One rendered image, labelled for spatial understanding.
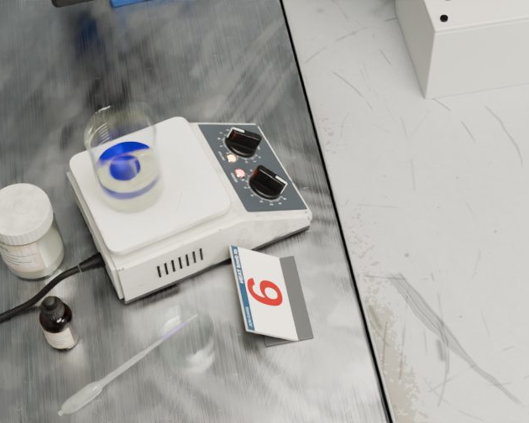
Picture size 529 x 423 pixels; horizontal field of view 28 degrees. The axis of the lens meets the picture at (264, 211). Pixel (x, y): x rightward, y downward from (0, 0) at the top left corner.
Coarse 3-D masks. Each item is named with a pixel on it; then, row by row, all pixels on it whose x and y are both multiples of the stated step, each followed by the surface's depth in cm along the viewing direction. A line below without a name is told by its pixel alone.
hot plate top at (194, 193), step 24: (168, 120) 100; (168, 144) 98; (192, 144) 98; (72, 168) 97; (168, 168) 97; (192, 168) 97; (96, 192) 96; (168, 192) 95; (192, 192) 95; (216, 192) 95; (96, 216) 94; (120, 216) 94; (144, 216) 94; (168, 216) 94; (192, 216) 94; (216, 216) 94; (120, 240) 93; (144, 240) 93
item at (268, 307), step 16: (240, 256) 97; (256, 256) 99; (256, 272) 98; (272, 272) 99; (256, 288) 96; (272, 288) 98; (256, 304) 95; (272, 304) 96; (256, 320) 94; (272, 320) 95; (288, 320) 97
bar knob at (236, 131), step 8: (232, 128) 102; (240, 128) 102; (232, 136) 102; (240, 136) 102; (248, 136) 102; (256, 136) 102; (232, 144) 102; (240, 144) 103; (248, 144) 103; (256, 144) 103; (240, 152) 102; (248, 152) 102
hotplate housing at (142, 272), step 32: (192, 128) 102; (224, 224) 96; (256, 224) 98; (288, 224) 100; (96, 256) 98; (128, 256) 94; (160, 256) 94; (192, 256) 97; (224, 256) 99; (128, 288) 96; (160, 288) 99
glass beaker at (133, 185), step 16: (96, 112) 91; (112, 112) 91; (128, 112) 92; (144, 112) 91; (96, 128) 91; (112, 128) 93; (128, 128) 93; (144, 128) 93; (96, 144) 92; (112, 144) 94; (96, 160) 89; (128, 160) 88; (144, 160) 89; (160, 160) 93; (96, 176) 92; (112, 176) 90; (128, 176) 90; (144, 176) 90; (160, 176) 93; (112, 192) 92; (128, 192) 91; (144, 192) 92; (160, 192) 94; (112, 208) 94; (128, 208) 93; (144, 208) 94
